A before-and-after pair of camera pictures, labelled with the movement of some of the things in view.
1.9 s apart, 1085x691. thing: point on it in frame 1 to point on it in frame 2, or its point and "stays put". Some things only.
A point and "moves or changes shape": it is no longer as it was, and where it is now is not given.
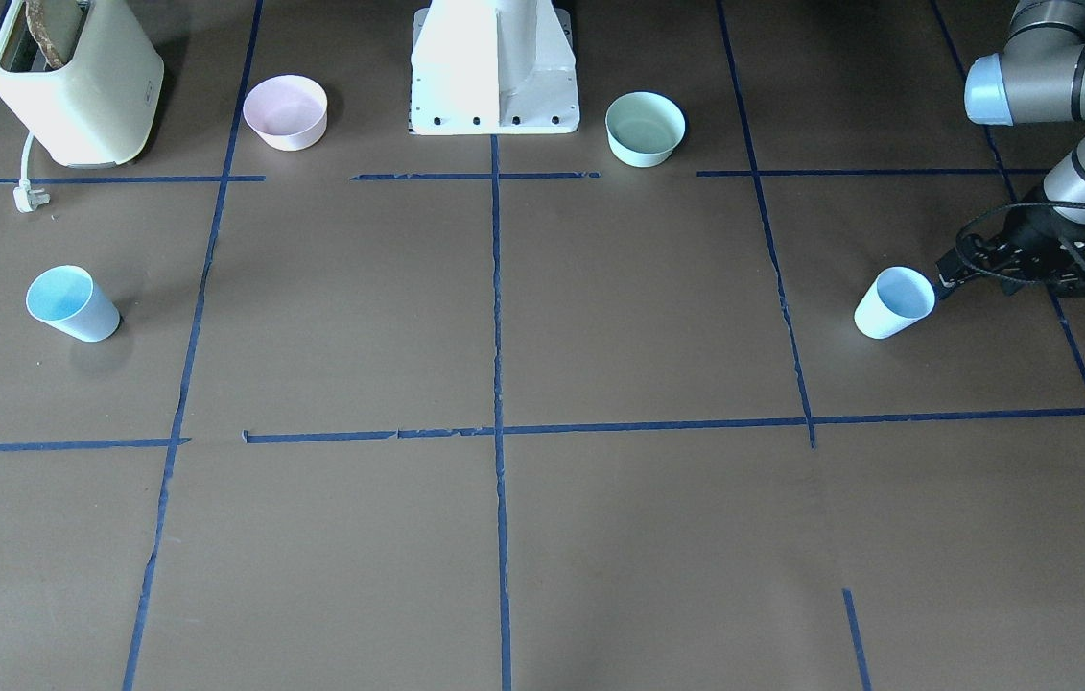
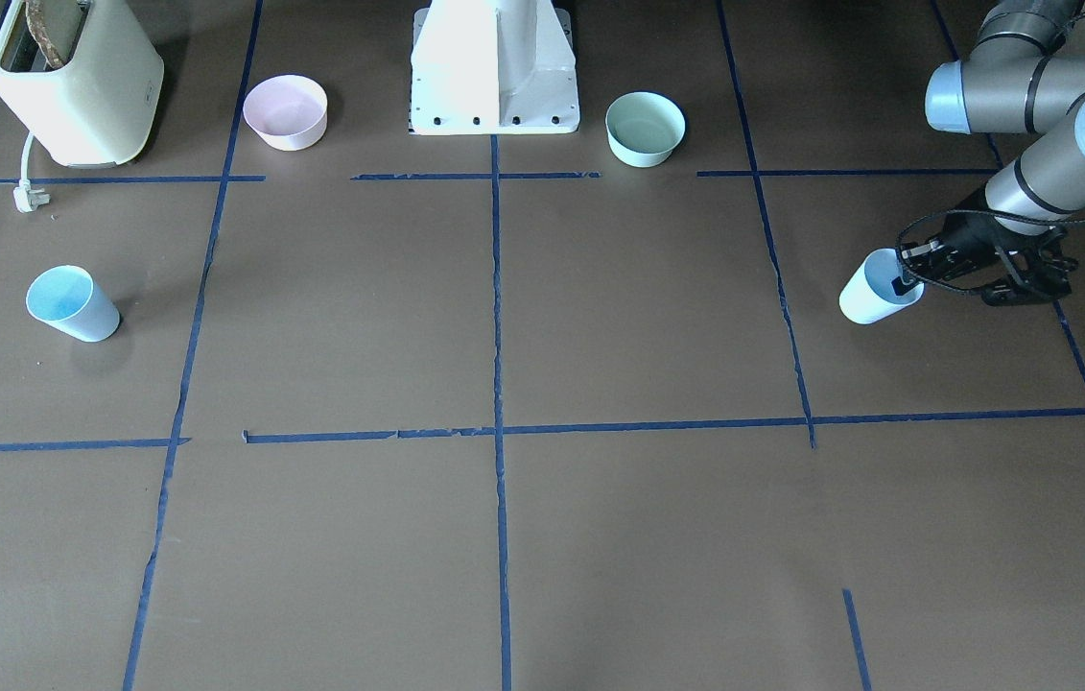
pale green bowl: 643,127 stays put
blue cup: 894,300 moves or changes shape
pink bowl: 285,111 stays put
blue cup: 72,299 stays put
